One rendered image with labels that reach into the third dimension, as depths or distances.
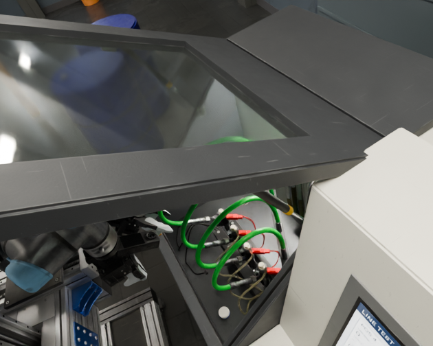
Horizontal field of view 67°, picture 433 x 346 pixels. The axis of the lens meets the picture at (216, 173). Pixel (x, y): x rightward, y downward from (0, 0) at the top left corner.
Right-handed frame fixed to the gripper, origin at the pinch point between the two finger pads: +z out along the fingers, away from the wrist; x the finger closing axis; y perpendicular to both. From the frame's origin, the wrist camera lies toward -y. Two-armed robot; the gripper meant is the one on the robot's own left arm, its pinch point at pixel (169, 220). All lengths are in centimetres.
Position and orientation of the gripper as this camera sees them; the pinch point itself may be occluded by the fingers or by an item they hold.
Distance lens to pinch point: 102.3
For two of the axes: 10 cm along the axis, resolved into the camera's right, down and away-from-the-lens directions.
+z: 8.5, 3.0, 4.3
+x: 2.3, 5.2, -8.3
